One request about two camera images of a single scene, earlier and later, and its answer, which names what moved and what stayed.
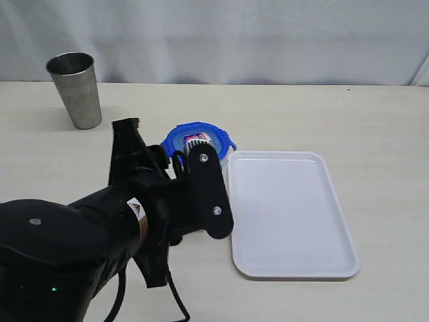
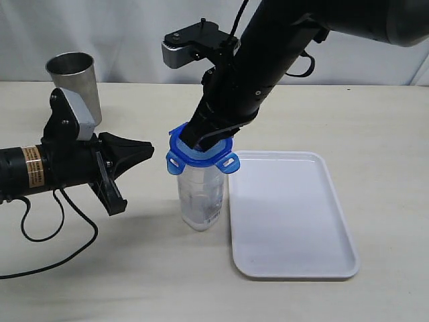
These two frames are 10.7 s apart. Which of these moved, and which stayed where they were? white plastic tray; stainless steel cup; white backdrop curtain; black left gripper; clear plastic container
Moved: clear plastic container; black left gripper
Stayed: white backdrop curtain; stainless steel cup; white plastic tray
